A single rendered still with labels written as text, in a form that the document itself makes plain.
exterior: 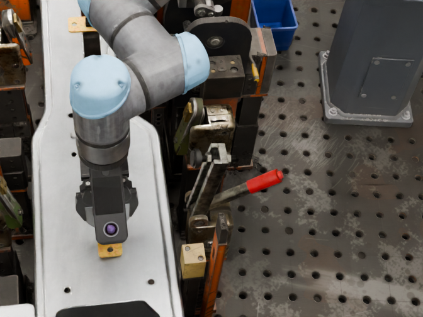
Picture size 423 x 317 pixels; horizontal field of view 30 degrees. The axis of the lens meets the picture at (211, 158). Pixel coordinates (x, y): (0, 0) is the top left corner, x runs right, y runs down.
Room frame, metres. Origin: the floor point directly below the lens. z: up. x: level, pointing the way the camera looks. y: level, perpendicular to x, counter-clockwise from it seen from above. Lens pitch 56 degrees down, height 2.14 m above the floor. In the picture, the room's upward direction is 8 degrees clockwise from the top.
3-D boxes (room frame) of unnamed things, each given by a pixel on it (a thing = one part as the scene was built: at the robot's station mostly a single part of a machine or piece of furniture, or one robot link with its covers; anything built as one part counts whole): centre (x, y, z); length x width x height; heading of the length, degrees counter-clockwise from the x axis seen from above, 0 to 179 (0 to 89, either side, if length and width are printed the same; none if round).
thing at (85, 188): (0.63, 0.15, 1.16); 0.09 x 0.08 x 0.12; 16
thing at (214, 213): (0.64, -0.01, 0.88); 0.07 x 0.06 x 0.35; 105
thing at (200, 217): (0.61, 0.01, 1.06); 0.03 x 0.01 x 0.03; 105
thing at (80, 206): (0.60, 0.17, 1.10); 0.05 x 0.02 x 0.09; 106
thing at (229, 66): (0.89, 0.00, 0.91); 0.07 x 0.05 x 0.42; 105
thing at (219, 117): (0.82, 0.01, 0.88); 0.11 x 0.09 x 0.37; 105
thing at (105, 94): (0.62, 0.15, 1.32); 0.09 x 0.08 x 0.11; 132
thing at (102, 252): (0.60, 0.15, 1.01); 0.08 x 0.04 x 0.01; 15
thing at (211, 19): (1.01, 0.05, 0.94); 0.18 x 0.13 x 0.49; 15
